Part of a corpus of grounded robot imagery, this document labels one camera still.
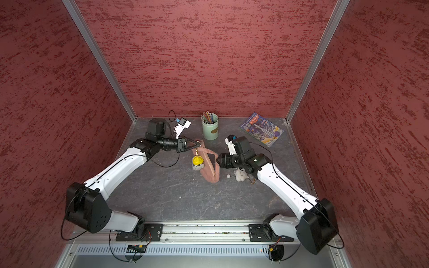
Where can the coloured pencils bundle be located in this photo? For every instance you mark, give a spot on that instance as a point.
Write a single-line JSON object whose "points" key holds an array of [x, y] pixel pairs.
{"points": [[207, 118]]}

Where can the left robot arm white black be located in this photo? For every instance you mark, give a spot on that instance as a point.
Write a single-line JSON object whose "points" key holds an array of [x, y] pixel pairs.
{"points": [[86, 203]]}

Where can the aluminium front rail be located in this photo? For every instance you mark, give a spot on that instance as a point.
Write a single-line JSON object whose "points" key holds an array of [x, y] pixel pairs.
{"points": [[193, 232]]}

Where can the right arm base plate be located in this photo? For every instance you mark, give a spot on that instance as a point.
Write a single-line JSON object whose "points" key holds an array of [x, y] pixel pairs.
{"points": [[263, 233]]}

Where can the corner aluminium post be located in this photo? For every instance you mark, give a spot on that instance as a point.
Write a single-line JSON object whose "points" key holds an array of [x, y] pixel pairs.
{"points": [[335, 18], [91, 42]]}

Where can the white fluffy sheep charm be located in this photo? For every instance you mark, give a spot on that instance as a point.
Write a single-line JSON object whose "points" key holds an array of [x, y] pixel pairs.
{"points": [[239, 175]]}

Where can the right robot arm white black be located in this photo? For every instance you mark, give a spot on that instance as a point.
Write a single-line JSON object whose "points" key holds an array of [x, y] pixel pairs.
{"points": [[315, 224]]}

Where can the left corner aluminium post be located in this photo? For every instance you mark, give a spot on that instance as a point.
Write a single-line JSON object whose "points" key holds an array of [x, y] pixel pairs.
{"points": [[91, 42]]}

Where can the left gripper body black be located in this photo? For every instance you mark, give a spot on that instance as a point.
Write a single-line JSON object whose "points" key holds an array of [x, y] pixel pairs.
{"points": [[180, 144]]}

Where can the yellow blue plush charm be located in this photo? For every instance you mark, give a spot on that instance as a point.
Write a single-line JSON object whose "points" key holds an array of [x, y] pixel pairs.
{"points": [[197, 162]]}

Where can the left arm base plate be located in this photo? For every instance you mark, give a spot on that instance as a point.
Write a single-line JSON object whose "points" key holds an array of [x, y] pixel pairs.
{"points": [[147, 232]]}

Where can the right corner aluminium post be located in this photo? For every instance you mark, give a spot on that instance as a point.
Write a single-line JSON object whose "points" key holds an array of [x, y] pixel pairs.
{"points": [[335, 18]]}

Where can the colourful comic book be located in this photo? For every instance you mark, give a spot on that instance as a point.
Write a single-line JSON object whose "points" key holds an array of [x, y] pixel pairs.
{"points": [[262, 129]]}

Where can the mint green pencil cup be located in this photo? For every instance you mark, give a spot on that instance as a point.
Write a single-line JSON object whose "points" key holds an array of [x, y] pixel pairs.
{"points": [[211, 132]]}

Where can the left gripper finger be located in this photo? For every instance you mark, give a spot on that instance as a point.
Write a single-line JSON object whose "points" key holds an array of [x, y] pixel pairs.
{"points": [[196, 142], [193, 149]]}

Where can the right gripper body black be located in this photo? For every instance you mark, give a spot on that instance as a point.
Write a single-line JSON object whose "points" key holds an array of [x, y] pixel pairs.
{"points": [[229, 161]]}

